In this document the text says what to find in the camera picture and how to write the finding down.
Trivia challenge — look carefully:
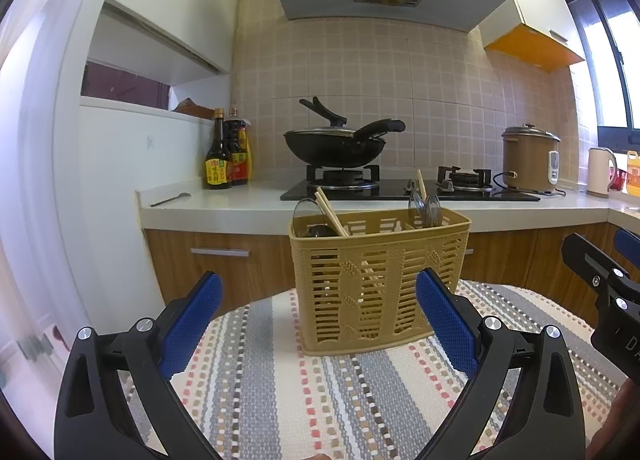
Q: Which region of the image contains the grey clear plastic spoon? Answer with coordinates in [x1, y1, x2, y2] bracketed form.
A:
[407, 190, 427, 229]
[424, 194, 444, 229]

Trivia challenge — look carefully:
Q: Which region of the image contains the grey metal utensil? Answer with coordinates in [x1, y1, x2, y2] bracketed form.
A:
[150, 192, 192, 207]

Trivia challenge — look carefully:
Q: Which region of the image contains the black gas stove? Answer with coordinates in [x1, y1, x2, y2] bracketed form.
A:
[280, 165, 542, 203]

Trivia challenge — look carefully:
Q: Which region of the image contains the black pot lid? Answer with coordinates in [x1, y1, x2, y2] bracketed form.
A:
[285, 96, 358, 138]

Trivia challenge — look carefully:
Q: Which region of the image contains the large clear plastic spoon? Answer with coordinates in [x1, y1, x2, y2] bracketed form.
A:
[293, 197, 323, 237]

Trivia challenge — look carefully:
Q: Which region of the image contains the wooden kitchen counter cabinet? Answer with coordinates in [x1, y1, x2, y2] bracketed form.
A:
[136, 175, 640, 311]

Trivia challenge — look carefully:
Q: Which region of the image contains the yellow oil bottle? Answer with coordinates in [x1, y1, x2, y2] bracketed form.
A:
[625, 150, 640, 191]

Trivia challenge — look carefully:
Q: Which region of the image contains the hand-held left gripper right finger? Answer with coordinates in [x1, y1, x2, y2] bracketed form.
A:
[415, 267, 583, 460]

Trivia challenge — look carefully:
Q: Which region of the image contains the brown rice cooker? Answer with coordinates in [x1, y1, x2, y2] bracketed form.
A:
[501, 123, 562, 193]

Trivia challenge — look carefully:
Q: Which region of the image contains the person's right forearm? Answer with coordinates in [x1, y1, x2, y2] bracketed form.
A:
[585, 372, 640, 460]

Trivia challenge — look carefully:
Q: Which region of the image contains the brown cardboard box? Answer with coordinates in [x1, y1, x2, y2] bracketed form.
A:
[175, 98, 216, 118]

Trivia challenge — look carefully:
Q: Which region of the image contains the cream electric kettle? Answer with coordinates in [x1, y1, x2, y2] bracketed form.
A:
[586, 147, 620, 198]

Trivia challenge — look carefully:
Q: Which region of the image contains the dark framed window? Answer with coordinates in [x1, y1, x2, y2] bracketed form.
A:
[560, 0, 640, 142]

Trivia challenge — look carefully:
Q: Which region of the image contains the striped woven mat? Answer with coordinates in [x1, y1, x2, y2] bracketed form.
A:
[120, 279, 633, 460]

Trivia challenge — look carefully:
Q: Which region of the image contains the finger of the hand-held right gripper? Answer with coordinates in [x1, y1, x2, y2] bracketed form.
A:
[561, 233, 640, 313]
[614, 229, 640, 257]

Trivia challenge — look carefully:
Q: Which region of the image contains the black power cable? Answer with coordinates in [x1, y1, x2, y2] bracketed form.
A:
[492, 171, 567, 199]

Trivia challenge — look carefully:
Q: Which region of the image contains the dark sauce bottle yellow label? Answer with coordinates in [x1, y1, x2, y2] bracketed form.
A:
[205, 108, 233, 190]

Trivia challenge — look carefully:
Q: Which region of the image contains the sauce bottle red label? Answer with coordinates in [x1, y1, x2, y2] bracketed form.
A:
[223, 107, 251, 187]

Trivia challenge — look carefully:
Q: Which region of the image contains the tan plastic utensil basket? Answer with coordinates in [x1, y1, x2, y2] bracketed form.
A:
[288, 210, 472, 357]

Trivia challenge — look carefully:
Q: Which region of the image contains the orange wall cabinet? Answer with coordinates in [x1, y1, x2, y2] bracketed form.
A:
[480, 0, 586, 73]

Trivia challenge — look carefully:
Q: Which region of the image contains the black wok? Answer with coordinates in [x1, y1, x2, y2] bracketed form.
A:
[283, 119, 407, 169]

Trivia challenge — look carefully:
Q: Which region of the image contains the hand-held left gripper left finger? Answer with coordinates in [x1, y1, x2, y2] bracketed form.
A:
[52, 270, 224, 460]

